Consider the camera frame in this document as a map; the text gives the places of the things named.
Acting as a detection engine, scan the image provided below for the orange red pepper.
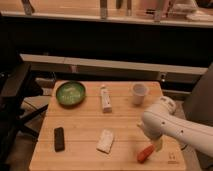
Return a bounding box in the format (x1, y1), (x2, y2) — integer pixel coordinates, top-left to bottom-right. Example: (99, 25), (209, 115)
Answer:
(137, 145), (154, 163)

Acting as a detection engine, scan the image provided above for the green ceramic bowl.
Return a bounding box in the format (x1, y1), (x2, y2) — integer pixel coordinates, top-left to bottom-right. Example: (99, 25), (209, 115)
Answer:
(56, 81), (86, 107)

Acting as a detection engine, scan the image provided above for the white tube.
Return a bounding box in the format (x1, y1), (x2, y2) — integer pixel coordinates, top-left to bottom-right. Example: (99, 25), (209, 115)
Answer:
(101, 85), (112, 113)

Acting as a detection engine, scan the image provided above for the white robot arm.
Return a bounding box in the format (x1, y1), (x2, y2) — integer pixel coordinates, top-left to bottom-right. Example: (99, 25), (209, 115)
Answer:
(139, 96), (213, 157)

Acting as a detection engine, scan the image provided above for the grey robot base column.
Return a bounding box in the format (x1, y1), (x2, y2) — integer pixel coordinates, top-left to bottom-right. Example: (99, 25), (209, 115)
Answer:
(182, 63), (213, 161)

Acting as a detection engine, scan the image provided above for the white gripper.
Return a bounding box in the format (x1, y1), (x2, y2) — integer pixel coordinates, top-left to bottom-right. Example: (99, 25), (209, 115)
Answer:
(137, 122), (163, 152)

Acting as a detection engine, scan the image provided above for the white sponge block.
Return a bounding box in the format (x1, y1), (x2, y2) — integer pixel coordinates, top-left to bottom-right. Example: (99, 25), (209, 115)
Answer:
(96, 129), (114, 154)

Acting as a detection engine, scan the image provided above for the white paper cup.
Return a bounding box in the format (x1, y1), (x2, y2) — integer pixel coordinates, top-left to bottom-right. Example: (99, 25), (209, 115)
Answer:
(131, 83), (149, 105)

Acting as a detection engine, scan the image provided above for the black rectangular remote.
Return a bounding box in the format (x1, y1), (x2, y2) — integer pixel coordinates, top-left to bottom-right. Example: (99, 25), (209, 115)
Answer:
(54, 127), (65, 152)

